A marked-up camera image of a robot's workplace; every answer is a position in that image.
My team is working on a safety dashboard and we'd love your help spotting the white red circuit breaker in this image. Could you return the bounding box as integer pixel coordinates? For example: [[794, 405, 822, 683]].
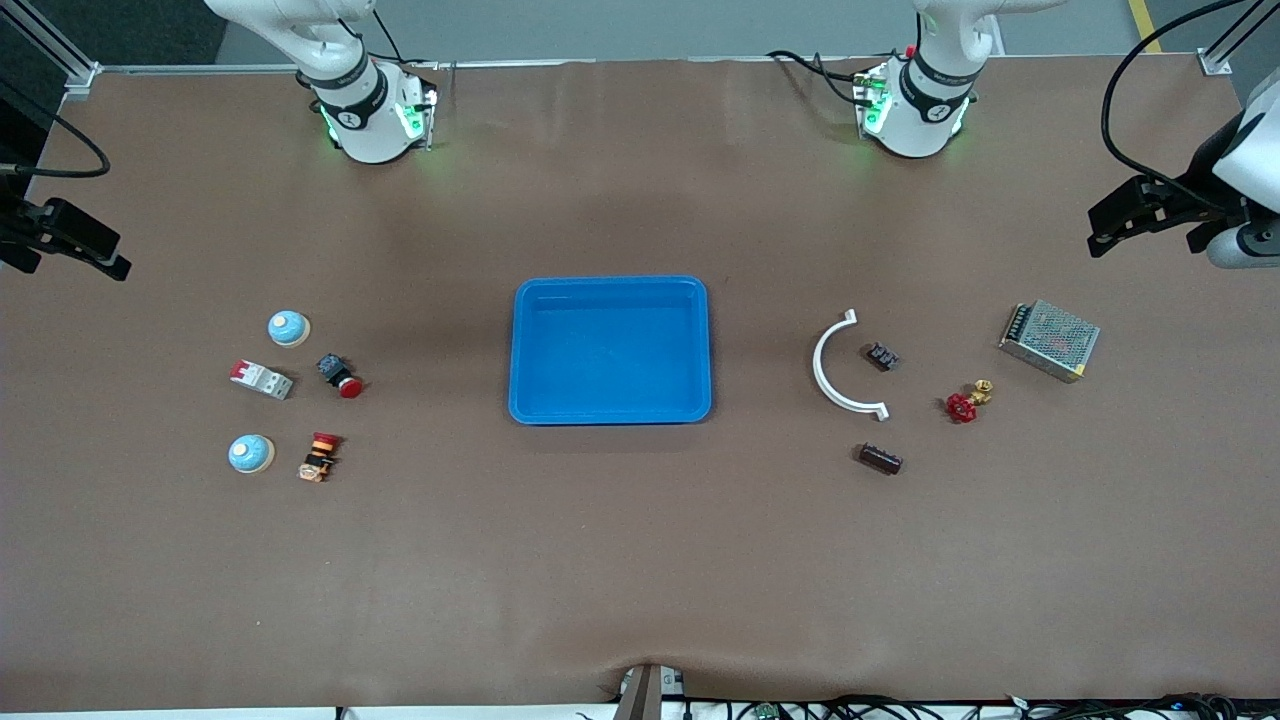
[[229, 359, 295, 401]]

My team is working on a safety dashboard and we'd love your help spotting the blue plastic tray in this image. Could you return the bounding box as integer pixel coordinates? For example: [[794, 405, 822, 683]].
[[508, 276, 713, 426]]

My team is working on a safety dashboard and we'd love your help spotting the black left base cable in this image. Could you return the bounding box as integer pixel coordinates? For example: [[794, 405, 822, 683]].
[[768, 48, 881, 109]]

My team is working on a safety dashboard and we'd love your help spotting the red push button switch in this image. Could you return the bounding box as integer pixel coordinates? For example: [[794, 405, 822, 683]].
[[316, 353, 365, 400]]

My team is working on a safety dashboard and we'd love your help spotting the black right base cable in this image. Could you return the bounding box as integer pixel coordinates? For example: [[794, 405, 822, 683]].
[[370, 5, 446, 73]]

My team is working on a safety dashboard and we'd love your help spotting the white curved plastic bracket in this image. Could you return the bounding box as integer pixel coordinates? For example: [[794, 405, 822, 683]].
[[811, 309, 890, 422]]

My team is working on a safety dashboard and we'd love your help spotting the yellow floor tape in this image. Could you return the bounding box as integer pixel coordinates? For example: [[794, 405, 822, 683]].
[[1128, 0, 1164, 55]]

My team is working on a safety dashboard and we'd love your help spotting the red handle brass valve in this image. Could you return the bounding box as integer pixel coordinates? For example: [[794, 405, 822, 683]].
[[945, 378, 995, 425]]

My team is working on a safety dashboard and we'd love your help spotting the metal mesh power supply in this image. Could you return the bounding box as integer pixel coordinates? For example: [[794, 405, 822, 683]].
[[998, 299, 1102, 384]]

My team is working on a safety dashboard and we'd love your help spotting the black base cable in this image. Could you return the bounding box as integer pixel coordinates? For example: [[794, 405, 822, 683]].
[[768, 48, 881, 109], [370, 5, 446, 73]]

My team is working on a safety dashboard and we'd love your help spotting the aluminium table edge rail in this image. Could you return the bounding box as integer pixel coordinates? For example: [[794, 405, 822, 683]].
[[98, 56, 1201, 75]]

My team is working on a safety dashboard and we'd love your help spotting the red orange emergency stop switch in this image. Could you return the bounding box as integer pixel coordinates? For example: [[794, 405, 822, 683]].
[[297, 432, 344, 483]]

